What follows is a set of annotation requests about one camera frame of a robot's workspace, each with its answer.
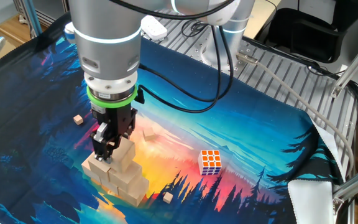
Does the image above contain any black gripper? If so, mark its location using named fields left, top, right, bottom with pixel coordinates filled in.
left=90, top=104, right=138, bottom=165

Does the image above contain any large wooden cube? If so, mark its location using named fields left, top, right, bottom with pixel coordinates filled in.
left=81, top=160, right=102, bottom=184
left=109, top=136, right=136, bottom=174
left=87, top=151, right=112, bottom=182
left=108, top=161, right=143, bottom=192
left=117, top=175, right=150, bottom=208
left=99, top=177, right=120, bottom=196

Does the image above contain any aluminium frame bar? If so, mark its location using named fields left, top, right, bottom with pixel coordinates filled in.
left=332, top=161, right=358, bottom=215
left=330, top=36, right=358, bottom=100

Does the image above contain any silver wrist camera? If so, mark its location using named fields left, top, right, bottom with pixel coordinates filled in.
left=63, top=21, right=76, bottom=44

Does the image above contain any aluminium extrusion rack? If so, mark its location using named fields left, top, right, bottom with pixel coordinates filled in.
left=12, top=0, right=71, bottom=38

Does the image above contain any Rubik's cube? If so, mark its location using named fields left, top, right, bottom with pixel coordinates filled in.
left=197, top=149, right=223, bottom=177

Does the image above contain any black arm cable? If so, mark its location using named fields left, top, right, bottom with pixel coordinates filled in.
left=109, top=0, right=239, bottom=114

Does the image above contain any gray base cable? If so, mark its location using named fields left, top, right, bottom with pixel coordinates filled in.
left=235, top=51, right=356, bottom=180

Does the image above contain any white flat device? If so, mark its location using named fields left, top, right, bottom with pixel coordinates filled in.
left=140, top=14, right=168, bottom=41

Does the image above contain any green flange ring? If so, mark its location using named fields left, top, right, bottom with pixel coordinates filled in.
left=86, top=84, right=139, bottom=109

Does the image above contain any black office chair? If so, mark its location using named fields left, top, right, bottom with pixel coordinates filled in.
left=265, top=6, right=349, bottom=64

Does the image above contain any forest sunset printed cloth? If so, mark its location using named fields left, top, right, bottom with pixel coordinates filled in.
left=0, top=14, right=349, bottom=224

